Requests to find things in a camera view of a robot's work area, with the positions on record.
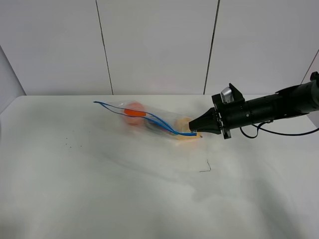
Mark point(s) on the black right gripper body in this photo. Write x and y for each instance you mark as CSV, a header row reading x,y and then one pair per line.
x,y
225,111

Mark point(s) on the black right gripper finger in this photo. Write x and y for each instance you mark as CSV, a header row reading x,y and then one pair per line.
x,y
209,129
208,118

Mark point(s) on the clear zip bag blue seal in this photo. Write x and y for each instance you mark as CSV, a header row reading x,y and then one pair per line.
x,y
158,124

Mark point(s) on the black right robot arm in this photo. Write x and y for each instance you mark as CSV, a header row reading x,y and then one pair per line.
x,y
287,103

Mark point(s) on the yellow toy pear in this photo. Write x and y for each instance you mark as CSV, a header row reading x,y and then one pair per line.
x,y
181,125

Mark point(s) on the orange toy fruit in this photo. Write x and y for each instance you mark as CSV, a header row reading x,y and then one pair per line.
x,y
134,113

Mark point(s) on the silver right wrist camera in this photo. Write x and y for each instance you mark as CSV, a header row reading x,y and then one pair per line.
x,y
227,95

